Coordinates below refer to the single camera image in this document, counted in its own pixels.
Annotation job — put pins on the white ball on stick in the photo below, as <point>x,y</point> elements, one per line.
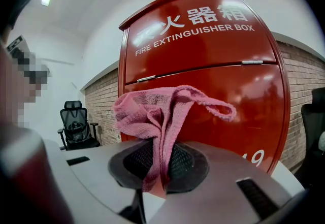
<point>322,141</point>

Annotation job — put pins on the black padded office chair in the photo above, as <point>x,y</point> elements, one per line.
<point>312,121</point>

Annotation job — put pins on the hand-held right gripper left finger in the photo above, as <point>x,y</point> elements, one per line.
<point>96,174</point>

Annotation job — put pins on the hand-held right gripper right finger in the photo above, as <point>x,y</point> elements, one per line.
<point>215,205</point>

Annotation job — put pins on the black mesh office chair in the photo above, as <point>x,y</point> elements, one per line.
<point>76,116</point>

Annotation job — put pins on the pink cloth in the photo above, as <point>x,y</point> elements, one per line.
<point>152,121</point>

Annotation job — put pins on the red fire extinguisher box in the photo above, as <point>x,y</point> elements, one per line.
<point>203,85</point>

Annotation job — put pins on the dark wall sign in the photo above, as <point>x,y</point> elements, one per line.
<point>15,43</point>

